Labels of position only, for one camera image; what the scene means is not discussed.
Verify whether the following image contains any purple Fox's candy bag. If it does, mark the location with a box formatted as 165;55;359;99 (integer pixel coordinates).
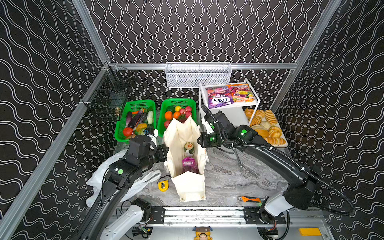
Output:
206;86;234;109

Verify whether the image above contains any green drink can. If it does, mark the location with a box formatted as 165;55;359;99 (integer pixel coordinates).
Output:
184;142;195;156

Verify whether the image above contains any white plastic grocery bag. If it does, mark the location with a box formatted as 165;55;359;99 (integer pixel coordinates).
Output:
85;148;163;208

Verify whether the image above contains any cream canvas tote bag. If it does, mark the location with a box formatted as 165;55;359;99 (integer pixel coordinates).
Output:
163;117;209;202

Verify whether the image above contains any purple snack pouch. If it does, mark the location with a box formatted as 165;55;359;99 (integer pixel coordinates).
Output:
182;157;199;174

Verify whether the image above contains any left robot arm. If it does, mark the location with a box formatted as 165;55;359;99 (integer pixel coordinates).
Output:
72;136;169;240

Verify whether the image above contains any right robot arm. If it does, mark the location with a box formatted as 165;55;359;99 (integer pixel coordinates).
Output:
197;106;356;222

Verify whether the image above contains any red tomato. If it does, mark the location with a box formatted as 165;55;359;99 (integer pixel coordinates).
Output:
123;127;135;138

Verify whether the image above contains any white two-tier shelf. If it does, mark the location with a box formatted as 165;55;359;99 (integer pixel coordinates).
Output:
199;79;261;127

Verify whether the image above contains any left green basket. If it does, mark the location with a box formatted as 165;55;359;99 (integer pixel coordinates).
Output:
115;100;156;143

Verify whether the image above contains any green basket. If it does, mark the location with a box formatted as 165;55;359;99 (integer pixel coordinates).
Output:
157;99;198;137
115;100;156;143

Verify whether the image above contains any metal wrench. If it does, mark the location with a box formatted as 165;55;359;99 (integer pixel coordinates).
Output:
234;149;244;169

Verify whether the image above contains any purple eggplant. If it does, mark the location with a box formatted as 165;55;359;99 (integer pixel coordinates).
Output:
125;112;133;128

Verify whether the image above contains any yellow tape measure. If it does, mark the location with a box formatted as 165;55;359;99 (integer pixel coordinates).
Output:
158;175;172;192

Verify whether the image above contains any red apple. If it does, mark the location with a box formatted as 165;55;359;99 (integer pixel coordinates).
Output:
185;112;192;119

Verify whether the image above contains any large round bread loaf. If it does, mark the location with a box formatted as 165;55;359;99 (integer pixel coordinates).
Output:
255;129;270;138

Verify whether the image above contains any white bread tray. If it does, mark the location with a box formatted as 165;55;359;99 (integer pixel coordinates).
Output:
244;109;288;148

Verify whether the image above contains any orange snack bag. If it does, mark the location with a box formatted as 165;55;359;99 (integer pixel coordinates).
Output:
227;84;256;103

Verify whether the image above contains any orange fruit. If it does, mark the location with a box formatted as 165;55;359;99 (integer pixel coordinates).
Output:
165;111;173;121

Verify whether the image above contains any right green basket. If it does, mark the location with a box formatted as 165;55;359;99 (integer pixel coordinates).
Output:
157;99;198;137

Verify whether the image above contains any orange utility knife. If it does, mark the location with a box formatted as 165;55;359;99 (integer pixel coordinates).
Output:
238;196;262;203

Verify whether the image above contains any cartoon figure toy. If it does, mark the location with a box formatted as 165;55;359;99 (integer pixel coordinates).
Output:
193;226;213;240

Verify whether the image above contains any yellow block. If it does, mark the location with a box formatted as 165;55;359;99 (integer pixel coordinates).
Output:
299;228;322;237

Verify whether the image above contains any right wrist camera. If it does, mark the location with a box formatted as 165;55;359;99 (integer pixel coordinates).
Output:
202;118;214;134

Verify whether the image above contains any black wire basket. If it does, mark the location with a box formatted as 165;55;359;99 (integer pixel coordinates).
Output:
85;65;137;122

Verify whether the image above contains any white wire basket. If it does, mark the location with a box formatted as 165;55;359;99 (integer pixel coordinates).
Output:
165;62;232;89

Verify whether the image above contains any metal base rail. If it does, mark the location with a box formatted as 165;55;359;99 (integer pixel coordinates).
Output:
113;205;325;227

